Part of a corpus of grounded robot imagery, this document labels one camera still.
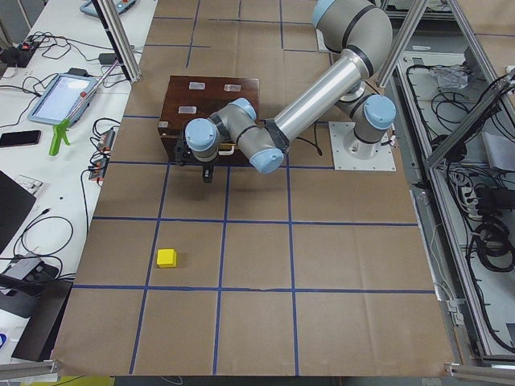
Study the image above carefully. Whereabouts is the brown paper table cover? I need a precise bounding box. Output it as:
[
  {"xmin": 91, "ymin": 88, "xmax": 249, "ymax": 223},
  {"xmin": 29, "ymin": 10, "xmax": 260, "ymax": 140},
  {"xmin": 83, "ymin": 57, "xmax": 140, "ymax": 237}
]
[{"xmin": 53, "ymin": 1, "xmax": 454, "ymax": 376}]

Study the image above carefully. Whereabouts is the white drawer handle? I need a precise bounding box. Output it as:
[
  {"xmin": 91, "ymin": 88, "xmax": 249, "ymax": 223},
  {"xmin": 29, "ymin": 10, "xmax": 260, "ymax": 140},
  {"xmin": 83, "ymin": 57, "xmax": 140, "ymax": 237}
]
[{"xmin": 218, "ymin": 144, "xmax": 236, "ymax": 156}]

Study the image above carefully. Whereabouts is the blue teach pendant tablet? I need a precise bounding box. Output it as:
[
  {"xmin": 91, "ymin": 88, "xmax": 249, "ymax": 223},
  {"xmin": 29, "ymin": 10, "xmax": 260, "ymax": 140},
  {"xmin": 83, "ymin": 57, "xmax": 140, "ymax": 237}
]
[{"xmin": 27, "ymin": 73, "xmax": 97, "ymax": 125}]

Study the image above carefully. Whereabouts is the yellow cube block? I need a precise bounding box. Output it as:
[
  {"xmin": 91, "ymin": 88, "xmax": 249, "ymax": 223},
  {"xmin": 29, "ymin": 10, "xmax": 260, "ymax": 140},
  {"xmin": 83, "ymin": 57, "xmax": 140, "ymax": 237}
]
[{"xmin": 156, "ymin": 248, "xmax": 177, "ymax": 269}]

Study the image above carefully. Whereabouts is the green grabber tool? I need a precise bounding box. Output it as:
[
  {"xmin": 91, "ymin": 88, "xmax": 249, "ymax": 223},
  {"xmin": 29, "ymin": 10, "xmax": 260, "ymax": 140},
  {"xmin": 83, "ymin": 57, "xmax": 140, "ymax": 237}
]
[{"xmin": 48, "ymin": 60, "xmax": 119, "ymax": 156}]

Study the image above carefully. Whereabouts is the black smartphone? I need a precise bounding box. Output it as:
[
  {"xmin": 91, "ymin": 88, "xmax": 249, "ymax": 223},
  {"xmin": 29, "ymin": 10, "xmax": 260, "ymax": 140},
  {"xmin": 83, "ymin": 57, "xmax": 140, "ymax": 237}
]
[{"xmin": 0, "ymin": 130, "xmax": 42, "ymax": 148}]

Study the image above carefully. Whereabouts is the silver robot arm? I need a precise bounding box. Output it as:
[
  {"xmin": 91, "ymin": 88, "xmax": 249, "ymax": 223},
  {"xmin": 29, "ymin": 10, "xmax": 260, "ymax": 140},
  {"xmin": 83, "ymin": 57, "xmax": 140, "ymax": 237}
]
[{"xmin": 175, "ymin": 1, "xmax": 396, "ymax": 183}]

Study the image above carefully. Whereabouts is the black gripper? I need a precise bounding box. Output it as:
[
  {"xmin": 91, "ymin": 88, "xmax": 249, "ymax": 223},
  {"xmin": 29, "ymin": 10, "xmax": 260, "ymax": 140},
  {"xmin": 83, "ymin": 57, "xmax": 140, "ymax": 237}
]
[{"xmin": 174, "ymin": 138, "xmax": 218, "ymax": 183}]

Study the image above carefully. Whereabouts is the black laptop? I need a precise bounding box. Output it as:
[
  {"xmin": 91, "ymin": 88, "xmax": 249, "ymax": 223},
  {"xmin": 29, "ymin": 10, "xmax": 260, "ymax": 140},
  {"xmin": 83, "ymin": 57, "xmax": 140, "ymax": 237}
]
[{"xmin": 0, "ymin": 171, "xmax": 36, "ymax": 252}]

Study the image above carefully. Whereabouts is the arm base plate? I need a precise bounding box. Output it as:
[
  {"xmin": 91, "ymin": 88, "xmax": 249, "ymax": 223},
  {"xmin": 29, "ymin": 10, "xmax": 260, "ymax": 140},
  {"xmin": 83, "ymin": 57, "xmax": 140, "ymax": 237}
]
[{"xmin": 328, "ymin": 121, "xmax": 396, "ymax": 172}]

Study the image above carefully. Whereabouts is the dark wooden drawer cabinet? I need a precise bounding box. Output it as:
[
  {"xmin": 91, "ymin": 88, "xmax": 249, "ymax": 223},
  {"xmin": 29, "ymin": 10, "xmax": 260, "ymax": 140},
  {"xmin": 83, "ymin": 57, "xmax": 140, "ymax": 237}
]
[{"xmin": 158, "ymin": 76, "xmax": 259, "ymax": 162}]

